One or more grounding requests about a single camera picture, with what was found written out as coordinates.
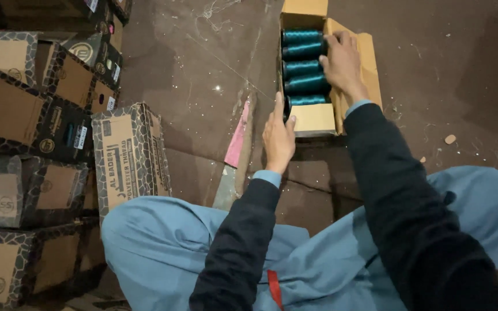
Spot person's left hand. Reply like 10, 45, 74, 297
262, 92, 297, 174

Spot person's right hand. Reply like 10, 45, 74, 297
318, 30, 370, 105

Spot plain cardboard box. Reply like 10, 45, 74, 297
278, 0, 383, 138

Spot pink paper strip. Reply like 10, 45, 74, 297
224, 100, 251, 169

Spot teal thread spool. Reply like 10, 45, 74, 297
281, 43, 329, 61
284, 94, 329, 118
284, 74, 332, 96
282, 60, 324, 79
281, 29, 324, 46

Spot red ribbon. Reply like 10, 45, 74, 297
267, 270, 284, 311

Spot upright patterned thread carton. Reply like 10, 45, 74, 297
91, 102, 173, 219

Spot person's blue trousers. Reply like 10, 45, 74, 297
101, 165, 498, 311

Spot heap of patterned cartons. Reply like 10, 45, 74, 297
0, 0, 134, 311

